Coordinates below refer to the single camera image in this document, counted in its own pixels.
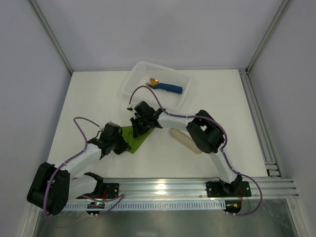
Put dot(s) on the blue rolled napkin bundle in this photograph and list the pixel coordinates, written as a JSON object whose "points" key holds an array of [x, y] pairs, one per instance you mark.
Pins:
{"points": [[169, 88]]}

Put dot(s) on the right frame post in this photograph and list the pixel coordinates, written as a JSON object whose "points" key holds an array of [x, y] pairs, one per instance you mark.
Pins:
{"points": [[273, 25]]}

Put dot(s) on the aluminium front rail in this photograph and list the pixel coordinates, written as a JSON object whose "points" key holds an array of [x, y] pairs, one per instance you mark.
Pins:
{"points": [[196, 188]]}

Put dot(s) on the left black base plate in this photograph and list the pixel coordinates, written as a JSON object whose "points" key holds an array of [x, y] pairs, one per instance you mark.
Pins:
{"points": [[109, 190]]}

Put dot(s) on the white plastic basket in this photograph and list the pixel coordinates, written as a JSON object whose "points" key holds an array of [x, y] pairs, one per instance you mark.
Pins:
{"points": [[143, 71]]}

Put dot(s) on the green paper napkin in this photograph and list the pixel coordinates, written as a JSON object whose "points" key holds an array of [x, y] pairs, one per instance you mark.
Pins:
{"points": [[134, 143]]}

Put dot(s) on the white slotted cable duct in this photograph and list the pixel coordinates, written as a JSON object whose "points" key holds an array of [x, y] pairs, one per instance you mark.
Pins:
{"points": [[146, 205]]}

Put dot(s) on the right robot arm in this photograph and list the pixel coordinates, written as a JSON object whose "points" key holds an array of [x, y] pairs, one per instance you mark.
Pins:
{"points": [[206, 134]]}

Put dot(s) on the aluminium right side rail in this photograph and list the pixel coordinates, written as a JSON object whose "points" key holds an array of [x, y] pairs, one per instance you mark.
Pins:
{"points": [[265, 142]]}

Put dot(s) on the aluminium rail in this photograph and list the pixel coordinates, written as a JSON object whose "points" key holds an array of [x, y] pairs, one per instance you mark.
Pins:
{"points": [[265, 142], [196, 188]]}

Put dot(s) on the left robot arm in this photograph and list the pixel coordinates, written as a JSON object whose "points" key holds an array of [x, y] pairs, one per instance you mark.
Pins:
{"points": [[56, 184]]}

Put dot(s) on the left frame post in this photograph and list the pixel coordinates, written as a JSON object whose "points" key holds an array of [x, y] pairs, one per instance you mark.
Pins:
{"points": [[50, 33]]}

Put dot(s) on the gold utensils in bundle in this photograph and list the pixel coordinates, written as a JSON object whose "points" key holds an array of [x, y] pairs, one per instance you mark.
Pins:
{"points": [[152, 82]]}

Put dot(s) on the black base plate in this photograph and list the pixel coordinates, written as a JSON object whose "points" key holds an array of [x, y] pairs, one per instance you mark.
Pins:
{"points": [[109, 190], [218, 189]]}

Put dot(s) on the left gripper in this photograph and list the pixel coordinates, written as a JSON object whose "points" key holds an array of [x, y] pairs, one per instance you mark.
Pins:
{"points": [[118, 146]]}

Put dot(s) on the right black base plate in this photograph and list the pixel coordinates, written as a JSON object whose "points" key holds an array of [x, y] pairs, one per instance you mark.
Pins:
{"points": [[218, 189]]}

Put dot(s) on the frame post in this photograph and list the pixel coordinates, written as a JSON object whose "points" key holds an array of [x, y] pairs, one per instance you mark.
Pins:
{"points": [[50, 33], [273, 25]]}

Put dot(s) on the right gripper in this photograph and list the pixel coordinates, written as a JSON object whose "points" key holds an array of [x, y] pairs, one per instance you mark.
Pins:
{"points": [[139, 124]]}

